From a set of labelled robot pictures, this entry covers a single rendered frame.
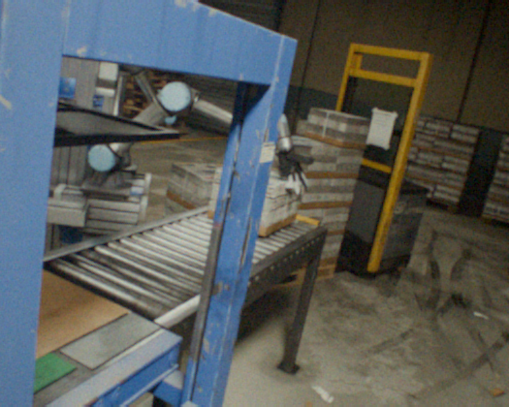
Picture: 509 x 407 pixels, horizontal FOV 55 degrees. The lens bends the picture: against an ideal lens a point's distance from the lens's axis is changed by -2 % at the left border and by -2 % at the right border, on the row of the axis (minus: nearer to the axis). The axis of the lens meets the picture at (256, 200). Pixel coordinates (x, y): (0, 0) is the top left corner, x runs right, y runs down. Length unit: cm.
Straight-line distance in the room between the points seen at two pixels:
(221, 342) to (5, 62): 81
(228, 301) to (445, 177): 699
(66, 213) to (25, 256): 178
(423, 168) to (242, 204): 704
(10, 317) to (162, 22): 39
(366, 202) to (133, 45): 382
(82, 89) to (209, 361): 169
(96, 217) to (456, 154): 625
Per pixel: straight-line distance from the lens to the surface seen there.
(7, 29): 51
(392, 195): 404
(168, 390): 134
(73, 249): 175
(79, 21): 57
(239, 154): 103
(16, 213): 56
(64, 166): 263
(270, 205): 209
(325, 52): 1011
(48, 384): 114
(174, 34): 70
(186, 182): 304
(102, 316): 137
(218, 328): 115
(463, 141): 789
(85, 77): 255
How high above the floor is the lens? 147
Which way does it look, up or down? 14 degrees down
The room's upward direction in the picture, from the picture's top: 11 degrees clockwise
